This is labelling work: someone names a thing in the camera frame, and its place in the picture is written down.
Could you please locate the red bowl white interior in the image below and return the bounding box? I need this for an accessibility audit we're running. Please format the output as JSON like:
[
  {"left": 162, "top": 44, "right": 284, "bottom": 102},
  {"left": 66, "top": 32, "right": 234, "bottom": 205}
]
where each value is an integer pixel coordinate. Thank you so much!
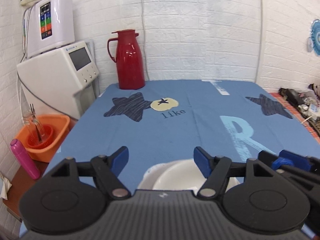
[{"left": 152, "top": 158, "right": 242, "bottom": 193}]

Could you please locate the large white bowl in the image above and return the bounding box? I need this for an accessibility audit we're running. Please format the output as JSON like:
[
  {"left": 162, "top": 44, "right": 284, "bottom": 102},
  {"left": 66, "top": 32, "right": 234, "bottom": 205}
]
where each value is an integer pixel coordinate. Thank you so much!
[{"left": 138, "top": 161, "right": 176, "bottom": 190}]

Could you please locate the white power strip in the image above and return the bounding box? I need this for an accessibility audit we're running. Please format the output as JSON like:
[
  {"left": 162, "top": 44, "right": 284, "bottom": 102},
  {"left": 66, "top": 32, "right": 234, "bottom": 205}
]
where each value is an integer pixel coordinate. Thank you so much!
[{"left": 299, "top": 103, "right": 320, "bottom": 121}]

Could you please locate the blue printed tablecloth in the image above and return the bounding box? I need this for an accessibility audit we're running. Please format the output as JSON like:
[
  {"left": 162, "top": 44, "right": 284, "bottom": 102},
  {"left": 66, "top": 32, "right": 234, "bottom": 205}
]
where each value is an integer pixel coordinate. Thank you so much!
[{"left": 18, "top": 79, "right": 320, "bottom": 240}]

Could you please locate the orange plastic basin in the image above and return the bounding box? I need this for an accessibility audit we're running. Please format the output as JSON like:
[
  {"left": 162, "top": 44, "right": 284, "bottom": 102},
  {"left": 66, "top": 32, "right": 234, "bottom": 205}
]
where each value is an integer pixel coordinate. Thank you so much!
[{"left": 16, "top": 114, "right": 70, "bottom": 163}]

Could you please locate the black device on side table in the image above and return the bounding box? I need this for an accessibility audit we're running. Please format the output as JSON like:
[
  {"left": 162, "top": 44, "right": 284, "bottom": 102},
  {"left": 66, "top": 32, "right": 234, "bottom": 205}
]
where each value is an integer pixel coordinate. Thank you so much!
[{"left": 279, "top": 88, "right": 304, "bottom": 107}]

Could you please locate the glass bottle in basin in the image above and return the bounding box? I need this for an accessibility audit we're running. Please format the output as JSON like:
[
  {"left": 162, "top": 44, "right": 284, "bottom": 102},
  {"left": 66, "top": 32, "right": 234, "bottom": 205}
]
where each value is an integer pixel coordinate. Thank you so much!
[{"left": 22, "top": 104, "right": 47, "bottom": 146}]

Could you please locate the pink bottle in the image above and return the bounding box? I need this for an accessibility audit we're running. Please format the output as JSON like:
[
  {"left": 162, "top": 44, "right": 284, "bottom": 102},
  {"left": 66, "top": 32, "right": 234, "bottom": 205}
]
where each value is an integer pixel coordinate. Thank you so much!
[{"left": 10, "top": 139, "right": 41, "bottom": 180}]

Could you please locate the white countertop appliance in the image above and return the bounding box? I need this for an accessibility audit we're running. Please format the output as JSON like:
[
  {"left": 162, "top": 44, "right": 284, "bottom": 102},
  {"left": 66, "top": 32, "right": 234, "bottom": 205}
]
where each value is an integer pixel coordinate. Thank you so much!
[{"left": 17, "top": 41, "right": 99, "bottom": 120}]

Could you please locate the red thermos jug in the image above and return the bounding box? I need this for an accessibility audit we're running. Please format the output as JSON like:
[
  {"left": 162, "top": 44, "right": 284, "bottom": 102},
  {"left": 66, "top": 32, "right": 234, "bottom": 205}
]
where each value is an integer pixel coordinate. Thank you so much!
[{"left": 107, "top": 29, "right": 145, "bottom": 90}]

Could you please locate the blue patterned wall plate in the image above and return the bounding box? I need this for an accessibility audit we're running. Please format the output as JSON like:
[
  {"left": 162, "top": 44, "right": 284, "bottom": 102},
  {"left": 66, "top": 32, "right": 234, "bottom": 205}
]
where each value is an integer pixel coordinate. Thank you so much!
[{"left": 307, "top": 19, "right": 320, "bottom": 56}]

